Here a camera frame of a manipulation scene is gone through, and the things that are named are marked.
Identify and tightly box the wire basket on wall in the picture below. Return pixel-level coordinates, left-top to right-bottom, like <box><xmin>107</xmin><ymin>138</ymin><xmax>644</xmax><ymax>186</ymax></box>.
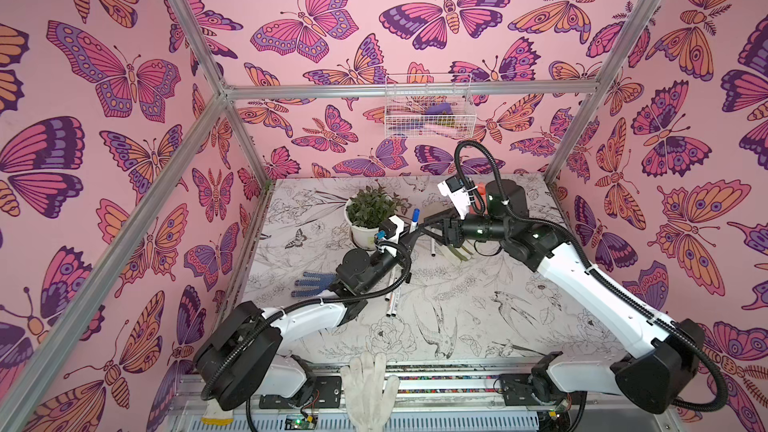
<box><xmin>382</xmin><ymin>74</ymin><xmax>477</xmax><ymax>141</ymax></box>

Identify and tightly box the green circuit board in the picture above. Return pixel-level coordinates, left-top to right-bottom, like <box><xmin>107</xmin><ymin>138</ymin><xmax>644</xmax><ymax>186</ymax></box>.
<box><xmin>284</xmin><ymin>414</ymin><xmax>317</xmax><ymax>431</ymax></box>

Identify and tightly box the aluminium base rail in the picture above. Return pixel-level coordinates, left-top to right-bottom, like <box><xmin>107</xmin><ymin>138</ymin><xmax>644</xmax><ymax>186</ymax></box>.
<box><xmin>160</xmin><ymin>359</ymin><xmax>686</xmax><ymax>431</ymax></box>

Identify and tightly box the blue dotted knit glove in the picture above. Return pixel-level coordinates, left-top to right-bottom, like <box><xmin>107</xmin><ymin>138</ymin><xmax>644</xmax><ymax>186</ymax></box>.
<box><xmin>291</xmin><ymin>271</ymin><xmax>336</xmax><ymax>298</ymax></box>

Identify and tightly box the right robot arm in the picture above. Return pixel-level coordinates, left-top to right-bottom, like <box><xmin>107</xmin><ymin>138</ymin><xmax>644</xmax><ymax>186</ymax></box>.
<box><xmin>415</xmin><ymin>176</ymin><xmax>729</xmax><ymax>414</ymax></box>

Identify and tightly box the blue dotted glove on rail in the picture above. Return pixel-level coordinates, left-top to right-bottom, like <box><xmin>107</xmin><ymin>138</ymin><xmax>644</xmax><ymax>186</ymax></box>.
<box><xmin>200</xmin><ymin>411</ymin><xmax>234</xmax><ymax>427</ymax></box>

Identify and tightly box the potted green plant white pot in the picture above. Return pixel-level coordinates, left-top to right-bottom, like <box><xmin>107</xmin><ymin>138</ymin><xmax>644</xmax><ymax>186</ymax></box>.
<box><xmin>344</xmin><ymin>186</ymin><xmax>397</xmax><ymax>250</ymax></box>

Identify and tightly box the white knit glove front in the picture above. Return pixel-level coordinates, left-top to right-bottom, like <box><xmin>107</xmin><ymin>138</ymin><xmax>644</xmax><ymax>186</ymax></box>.
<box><xmin>340</xmin><ymin>352</ymin><xmax>400</xmax><ymax>432</ymax></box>

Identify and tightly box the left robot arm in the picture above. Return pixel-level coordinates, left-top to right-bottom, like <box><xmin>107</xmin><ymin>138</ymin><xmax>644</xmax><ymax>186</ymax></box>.
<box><xmin>193</xmin><ymin>229</ymin><xmax>422</xmax><ymax>411</ymax></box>

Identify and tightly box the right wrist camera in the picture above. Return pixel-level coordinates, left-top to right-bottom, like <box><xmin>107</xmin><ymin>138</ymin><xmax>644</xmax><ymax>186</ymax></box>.
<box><xmin>438</xmin><ymin>175</ymin><xmax>478</xmax><ymax>219</ymax></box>

